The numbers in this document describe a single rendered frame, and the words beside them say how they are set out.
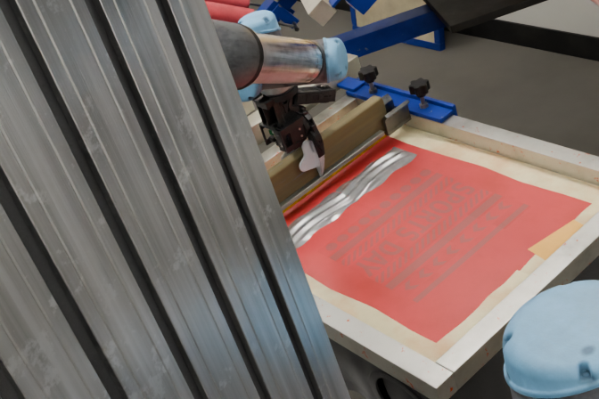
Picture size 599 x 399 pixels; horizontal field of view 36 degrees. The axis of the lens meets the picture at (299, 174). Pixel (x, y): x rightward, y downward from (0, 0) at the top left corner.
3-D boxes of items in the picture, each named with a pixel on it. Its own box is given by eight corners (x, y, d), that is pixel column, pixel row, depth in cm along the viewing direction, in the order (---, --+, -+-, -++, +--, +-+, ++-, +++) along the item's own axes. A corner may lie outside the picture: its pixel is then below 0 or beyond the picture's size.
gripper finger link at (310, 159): (303, 187, 187) (286, 149, 184) (324, 172, 190) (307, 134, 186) (312, 190, 185) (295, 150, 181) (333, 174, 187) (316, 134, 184)
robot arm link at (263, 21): (227, 31, 169) (242, 10, 176) (246, 83, 175) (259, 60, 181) (266, 25, 166) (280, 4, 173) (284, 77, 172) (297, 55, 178)
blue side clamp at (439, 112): (462, 131, 198) (455, 103, 194) (446, 143, 196) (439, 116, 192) (366, 102, 220) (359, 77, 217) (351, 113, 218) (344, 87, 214)
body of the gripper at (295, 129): (266, 147, 186) (247, 96, 180) (298, 126, 190) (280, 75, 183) (290, 157, 180) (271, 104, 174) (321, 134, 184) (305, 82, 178)
